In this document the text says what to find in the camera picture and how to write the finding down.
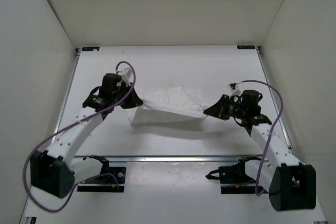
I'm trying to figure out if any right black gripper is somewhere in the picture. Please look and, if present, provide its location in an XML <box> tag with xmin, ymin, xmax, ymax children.
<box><xmin>204</xmin><ymin>95</ymin><xmax>247</xmax><ymax>121</ymax></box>

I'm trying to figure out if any white pleated skirt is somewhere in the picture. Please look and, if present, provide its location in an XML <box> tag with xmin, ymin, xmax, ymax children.
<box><xmin>126</xmin><ymin>87</ymin><xmax>209</xmax><ymax>124</ymax></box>

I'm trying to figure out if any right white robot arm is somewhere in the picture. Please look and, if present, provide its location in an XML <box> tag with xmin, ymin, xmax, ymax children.
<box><xmin>204</xmin><ymin>90</ymin><xmax>316</xmax><ymax>211</ymax></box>

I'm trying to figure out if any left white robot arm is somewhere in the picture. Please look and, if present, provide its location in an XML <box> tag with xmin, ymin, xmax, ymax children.
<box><xmin>30</xmin><ymin>68</ymin><xmax>143</xmax><ymax>198</ymax></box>

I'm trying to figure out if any right blue corner label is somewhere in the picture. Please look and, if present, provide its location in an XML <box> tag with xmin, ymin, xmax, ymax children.
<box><xmin>237</xmin><ymin>45</ymin><xmax>255</xmax><ymax>50</ymax></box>

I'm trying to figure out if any blue corner label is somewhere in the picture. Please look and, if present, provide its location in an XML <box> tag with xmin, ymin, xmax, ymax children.
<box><xmin>237</xmin><ymin>45</ymin><xmax>255</xmax><ymax>50</ymax></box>
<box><xmin>81</xmin><ymin>47</ymin><xmax>100</xmax><ymax>51</ymax></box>

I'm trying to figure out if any left blue corner label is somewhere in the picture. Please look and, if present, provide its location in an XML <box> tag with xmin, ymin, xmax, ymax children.
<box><xmin>81</xmin><ymin>47</ymin><xmax>100</xmax><ymax>51</ymax></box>

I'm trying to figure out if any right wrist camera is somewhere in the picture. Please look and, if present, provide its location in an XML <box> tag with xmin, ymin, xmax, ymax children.
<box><xmin>228</xmin><ymin>81</ymin><xmax>242</xmax><ymax>98</ymax></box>

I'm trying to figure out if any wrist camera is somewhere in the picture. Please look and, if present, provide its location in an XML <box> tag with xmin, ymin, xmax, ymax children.
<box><xmin>117</xmin><ymin>67</ymin><xmax>133</xmax><ymax>84</ymax></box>
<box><xmin>228</xmin><ymin>81</ymin><xmax>242</xmax><ymax>98</ymax></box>

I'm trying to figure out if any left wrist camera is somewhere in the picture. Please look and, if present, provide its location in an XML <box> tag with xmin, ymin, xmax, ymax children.
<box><xmin>117</xmin><ymin>67</ymin><xmax>133</xmax><ymax>84</ymax></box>

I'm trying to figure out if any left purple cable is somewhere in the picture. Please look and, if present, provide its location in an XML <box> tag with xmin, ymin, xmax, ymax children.
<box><xmin>23</xmin><ymin>61</ymin><xmax>136</xmax><ymax>212</ymax></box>

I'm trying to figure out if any purple cable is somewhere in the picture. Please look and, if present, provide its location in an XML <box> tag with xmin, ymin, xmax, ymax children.
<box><xmin>23</xmin><ymin>61</ymin><xmax>136</xmax><ymax>212</ymax></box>
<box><xmin>220</xmin><ymin>79</ymin><xmax>285</xmax><ymax>197</ymax></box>

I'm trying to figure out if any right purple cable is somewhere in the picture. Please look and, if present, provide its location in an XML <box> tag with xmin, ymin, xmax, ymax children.
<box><xmin>220</xmin><ymin>79</ymin><xmax>285</xmax><ymax>197</ymax></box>

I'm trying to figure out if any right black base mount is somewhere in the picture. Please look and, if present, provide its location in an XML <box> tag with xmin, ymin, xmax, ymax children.
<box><xmin>205</xmin><ymin>156</ymin><xmax>261</xmax><ymax>195</ymax></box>

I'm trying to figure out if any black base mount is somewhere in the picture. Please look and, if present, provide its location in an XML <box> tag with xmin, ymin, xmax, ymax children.
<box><xmin>77</xmin><ymin>163</ymin><xmax>127</xmax><ymax>193</ymax></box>
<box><xmin>205</xmin><ymin>156</ymin><xmax>261</xmax><ymax>195</ymax></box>

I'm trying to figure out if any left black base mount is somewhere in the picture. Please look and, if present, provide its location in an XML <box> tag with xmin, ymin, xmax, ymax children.
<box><xmin>77</xmin><ymin>163</ymin><xmax>127</xmax><ymax>193</ymax></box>

